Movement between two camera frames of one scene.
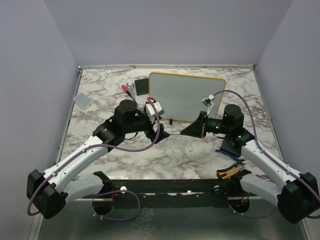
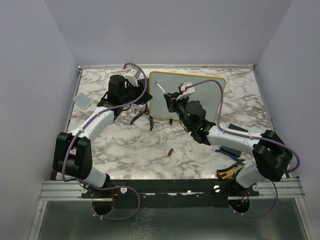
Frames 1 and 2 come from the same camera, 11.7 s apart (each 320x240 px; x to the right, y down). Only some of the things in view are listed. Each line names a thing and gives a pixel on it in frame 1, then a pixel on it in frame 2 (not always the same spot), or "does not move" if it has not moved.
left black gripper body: [161, 127] to [132, 93]
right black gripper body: [207, 121] to [177, 105]
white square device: [83, 100] does not move
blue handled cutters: [239, 161] does not move
